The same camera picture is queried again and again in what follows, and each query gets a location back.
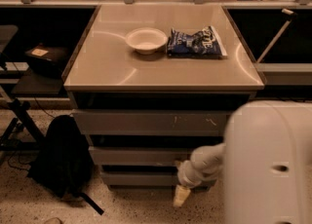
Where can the white bowl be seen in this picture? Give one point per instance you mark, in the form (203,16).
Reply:
(146,40)

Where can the grey top drawer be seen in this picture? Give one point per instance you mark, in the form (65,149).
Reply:
(151,122)

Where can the black stand frame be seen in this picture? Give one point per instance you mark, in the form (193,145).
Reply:
(21,120)

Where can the grey drawer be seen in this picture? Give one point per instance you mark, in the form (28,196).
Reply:
(155,157)
(138,179)
(151,122)

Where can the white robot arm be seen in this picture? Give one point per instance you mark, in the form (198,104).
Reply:
(266,148)

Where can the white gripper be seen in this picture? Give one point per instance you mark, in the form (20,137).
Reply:
(185,173)

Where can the grey drawer cabinet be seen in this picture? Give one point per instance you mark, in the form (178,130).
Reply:
(109,75)

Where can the black box with label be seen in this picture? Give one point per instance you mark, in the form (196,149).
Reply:
(47,61)

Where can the blue chip bag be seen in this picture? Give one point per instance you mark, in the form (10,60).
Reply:
(205,43)

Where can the black backpack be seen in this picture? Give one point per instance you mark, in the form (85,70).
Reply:
(64,164)

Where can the grey bottom drawer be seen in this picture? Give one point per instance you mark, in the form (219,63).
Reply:
(138,179)

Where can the white rod with tip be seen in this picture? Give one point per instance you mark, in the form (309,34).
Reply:
(290,17)

